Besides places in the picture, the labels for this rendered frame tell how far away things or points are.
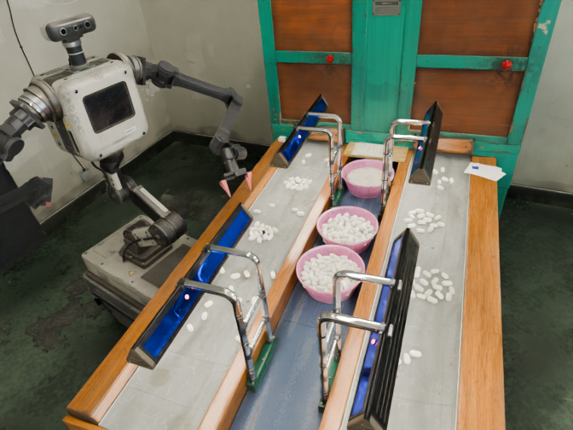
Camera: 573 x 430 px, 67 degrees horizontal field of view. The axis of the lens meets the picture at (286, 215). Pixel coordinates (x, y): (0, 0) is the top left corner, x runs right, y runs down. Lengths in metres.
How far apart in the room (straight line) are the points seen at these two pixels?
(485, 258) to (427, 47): 1.04
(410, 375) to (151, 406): 0.79
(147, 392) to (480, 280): 1.21
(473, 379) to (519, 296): 1.43
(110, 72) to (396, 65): 1.33
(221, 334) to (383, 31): 1.58
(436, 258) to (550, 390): 0.95
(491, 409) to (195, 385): 0.87
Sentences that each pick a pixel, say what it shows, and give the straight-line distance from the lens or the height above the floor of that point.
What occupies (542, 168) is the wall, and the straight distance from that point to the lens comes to 3.48.
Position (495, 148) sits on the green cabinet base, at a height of 0.81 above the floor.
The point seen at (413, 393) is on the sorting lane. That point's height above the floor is 0.74.
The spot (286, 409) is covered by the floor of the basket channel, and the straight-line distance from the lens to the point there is 1.46.
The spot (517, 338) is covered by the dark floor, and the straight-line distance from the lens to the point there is 2.62.
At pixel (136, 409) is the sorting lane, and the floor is 0.74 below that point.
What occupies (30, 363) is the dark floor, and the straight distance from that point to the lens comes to 2.86.
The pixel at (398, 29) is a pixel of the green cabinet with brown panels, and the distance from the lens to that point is 2.29.
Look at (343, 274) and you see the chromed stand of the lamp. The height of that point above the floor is 1.12.
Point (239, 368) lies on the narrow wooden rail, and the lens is 1.44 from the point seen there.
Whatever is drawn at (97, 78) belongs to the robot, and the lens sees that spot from 1.88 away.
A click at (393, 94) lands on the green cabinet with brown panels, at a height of 1.06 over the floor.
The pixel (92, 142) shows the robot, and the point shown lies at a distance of 1.90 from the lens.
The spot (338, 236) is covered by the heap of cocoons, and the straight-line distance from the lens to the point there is 1.87.
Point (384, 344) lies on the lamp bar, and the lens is 1.05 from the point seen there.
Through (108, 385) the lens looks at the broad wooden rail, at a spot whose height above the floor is 0.76.
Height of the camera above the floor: 1.95
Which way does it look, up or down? 37 degrees down
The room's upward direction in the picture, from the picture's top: 6 degrees counter-clockwise
